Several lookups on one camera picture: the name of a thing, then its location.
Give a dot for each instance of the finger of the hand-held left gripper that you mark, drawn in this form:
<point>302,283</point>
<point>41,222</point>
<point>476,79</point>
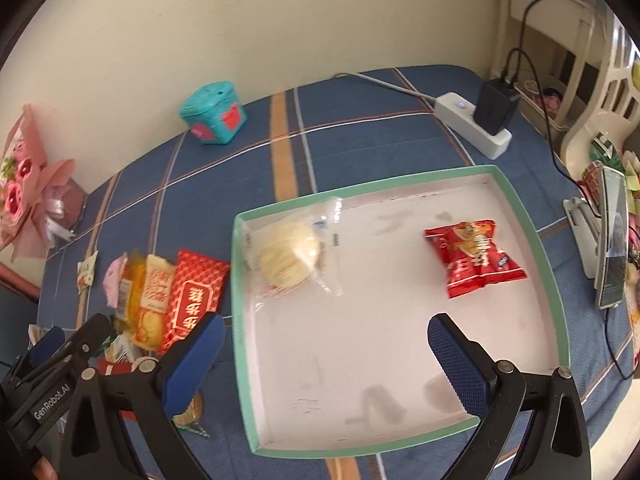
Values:
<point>95,332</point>
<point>47,345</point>

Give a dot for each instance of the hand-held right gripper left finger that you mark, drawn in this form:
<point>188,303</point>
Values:
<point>192,360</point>

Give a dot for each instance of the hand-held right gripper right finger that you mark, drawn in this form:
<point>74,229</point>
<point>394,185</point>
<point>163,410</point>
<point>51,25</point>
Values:
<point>457,365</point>

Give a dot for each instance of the red packet with white label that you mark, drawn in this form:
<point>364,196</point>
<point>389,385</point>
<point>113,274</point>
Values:
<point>112,367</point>

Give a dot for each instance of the yellow cake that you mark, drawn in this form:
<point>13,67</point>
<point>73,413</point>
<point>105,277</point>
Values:
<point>192,408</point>

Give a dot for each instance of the long red patterned packet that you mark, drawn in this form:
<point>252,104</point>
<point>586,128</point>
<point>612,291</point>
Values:
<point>192,295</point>

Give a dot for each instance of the small green wrapper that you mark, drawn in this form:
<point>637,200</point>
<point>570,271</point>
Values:
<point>197,431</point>

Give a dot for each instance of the white tray with green rim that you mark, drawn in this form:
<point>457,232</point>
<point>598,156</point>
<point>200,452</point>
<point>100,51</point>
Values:
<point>360,360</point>

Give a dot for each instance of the person's left hand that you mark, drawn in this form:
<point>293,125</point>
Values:
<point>44,471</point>

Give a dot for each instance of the pink snack packet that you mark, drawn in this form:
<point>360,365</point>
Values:
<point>112,280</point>

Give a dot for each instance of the orange transparent snack packet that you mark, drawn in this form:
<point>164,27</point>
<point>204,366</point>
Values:
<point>132,290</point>

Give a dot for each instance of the small white candy packet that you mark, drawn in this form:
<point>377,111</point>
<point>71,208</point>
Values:
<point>86,270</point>

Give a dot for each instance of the yellow cracker packet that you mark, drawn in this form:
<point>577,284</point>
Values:
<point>152,305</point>

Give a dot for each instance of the small red snack packet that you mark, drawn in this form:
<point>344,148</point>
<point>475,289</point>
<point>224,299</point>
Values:
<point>475,260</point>

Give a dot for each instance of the clear-wrapped round bread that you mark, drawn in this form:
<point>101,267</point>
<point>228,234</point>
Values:
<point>290,255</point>

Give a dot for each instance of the pink flower bouquet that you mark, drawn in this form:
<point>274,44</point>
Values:
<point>27,185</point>

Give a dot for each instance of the white phone stand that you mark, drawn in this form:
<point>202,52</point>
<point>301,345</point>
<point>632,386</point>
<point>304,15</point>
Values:
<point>580,225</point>

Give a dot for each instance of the smartphone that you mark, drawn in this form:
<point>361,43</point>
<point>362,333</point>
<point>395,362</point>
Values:
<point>612,240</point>

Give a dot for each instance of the red patterned box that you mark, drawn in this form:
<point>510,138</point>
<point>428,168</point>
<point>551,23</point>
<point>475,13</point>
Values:
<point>592,177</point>

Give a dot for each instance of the teal tin box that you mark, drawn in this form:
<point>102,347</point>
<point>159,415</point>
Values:
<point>212,112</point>

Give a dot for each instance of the pile of colourful knickknacks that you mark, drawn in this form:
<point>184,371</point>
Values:
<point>632,185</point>

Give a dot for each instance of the blue plaid bed sheet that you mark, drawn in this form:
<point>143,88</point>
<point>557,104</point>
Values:
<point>350,135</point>

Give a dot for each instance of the white power strip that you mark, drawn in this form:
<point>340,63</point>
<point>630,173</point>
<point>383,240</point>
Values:
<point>452,110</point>

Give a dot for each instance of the black charger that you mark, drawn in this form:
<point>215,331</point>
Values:
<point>495,105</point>

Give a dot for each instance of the green printed packet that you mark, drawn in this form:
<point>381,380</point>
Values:
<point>602,145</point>

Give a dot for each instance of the floral patterned cloth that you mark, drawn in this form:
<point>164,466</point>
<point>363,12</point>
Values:
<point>545,96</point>

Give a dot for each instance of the cream wooden furniture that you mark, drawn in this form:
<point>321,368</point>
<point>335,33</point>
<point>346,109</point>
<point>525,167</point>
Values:
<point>506,20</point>

